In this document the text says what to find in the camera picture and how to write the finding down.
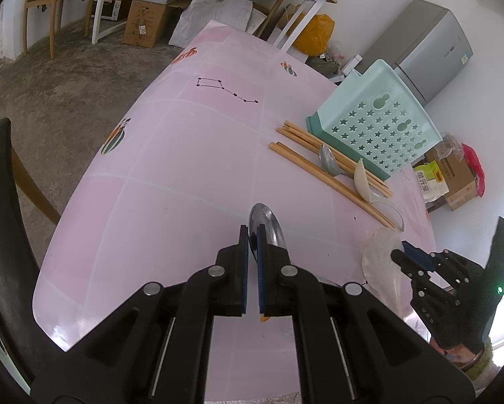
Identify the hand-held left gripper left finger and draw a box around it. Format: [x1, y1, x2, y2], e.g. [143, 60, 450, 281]
[30, 225, 250, 404]

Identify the metal spoon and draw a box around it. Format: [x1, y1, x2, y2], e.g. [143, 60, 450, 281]
[318, 144, 360, 178]
[248, 203, 286, 262]

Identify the white plastic stand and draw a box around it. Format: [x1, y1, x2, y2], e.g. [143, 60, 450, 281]
[340, 54, 364, 82]

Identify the mint green utensil basket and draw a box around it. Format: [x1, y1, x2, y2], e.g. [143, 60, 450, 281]
[306, 59, 443, 181]

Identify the silver refrigerator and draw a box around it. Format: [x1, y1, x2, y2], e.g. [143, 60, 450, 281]
[355, 0, 475, 108]

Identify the wooden chopstick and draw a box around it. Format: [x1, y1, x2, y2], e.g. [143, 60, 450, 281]
[283, 121, 393, 194]
[271, 141, 399, 226]
[276, 128, 392, 198]
[269, 145, 396, 230]

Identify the person's right hand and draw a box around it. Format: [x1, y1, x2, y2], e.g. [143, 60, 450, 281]
[431, 339, 486, 373]

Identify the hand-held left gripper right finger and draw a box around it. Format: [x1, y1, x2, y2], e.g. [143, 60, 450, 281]
[256, 224, 475, 404]

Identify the white sack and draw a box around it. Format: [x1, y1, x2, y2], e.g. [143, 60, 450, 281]
[169, 0, 268, 48]

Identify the person's right forearm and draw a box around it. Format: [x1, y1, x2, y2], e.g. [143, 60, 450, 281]
[464, 339, 494, 385]

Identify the small white oven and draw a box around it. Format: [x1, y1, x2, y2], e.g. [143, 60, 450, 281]
[93, 0, 131, 23]

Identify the cardboard box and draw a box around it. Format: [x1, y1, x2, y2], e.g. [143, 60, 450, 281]
[123, 0, 173, 48]
[426, 147, 479, 212]

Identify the red plastic bag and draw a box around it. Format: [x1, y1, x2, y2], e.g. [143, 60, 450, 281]
[461, 143, 486, 198]

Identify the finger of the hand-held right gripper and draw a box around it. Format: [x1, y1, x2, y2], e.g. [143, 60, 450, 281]
[390, 249, 461, 316]
[401, 241, 471, 287]

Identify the white table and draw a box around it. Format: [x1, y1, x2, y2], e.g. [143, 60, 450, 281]
[91, 0, 339, 50]

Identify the yellow plastic bag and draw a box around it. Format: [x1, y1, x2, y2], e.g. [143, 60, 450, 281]
[291, 13, 335, 56]

